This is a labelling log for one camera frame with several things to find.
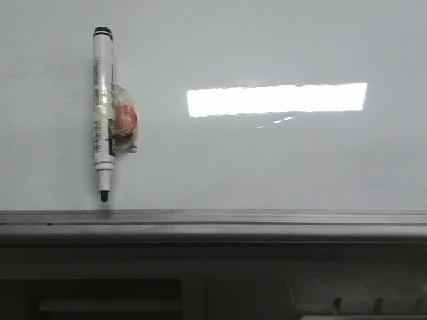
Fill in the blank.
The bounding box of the white whiteboard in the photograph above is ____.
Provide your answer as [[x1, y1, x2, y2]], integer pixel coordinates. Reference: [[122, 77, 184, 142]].
[[1, 1, 426, 210]]

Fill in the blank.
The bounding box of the grey aluminium whiteboard frame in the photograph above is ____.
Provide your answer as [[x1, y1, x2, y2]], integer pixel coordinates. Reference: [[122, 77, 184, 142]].
[[1, 209, 426, 246]]

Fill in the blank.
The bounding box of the white black whiteboard marker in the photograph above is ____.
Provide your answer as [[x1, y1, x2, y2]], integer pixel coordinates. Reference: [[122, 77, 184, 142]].
[[93, 26, 138, 203]]

